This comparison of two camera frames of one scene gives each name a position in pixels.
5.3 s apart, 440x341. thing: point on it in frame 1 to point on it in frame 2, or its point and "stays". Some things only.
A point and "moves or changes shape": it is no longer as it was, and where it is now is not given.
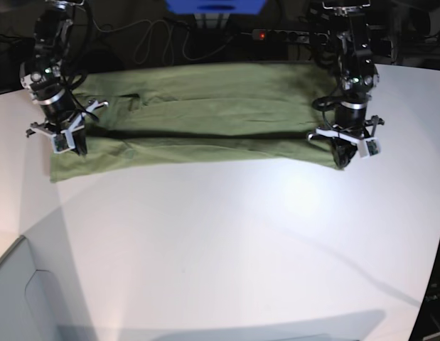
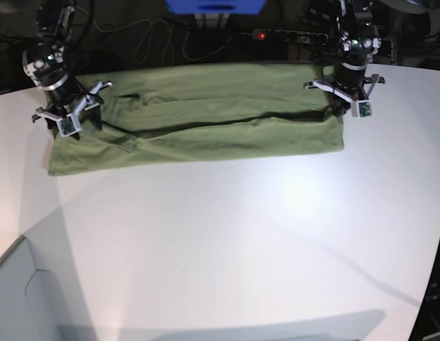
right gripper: x=345 y=118 to x=349 y=77
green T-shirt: x=172 y=114 moves or changes shape
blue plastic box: x=216 y=6 stays
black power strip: x=293 y=35 stays
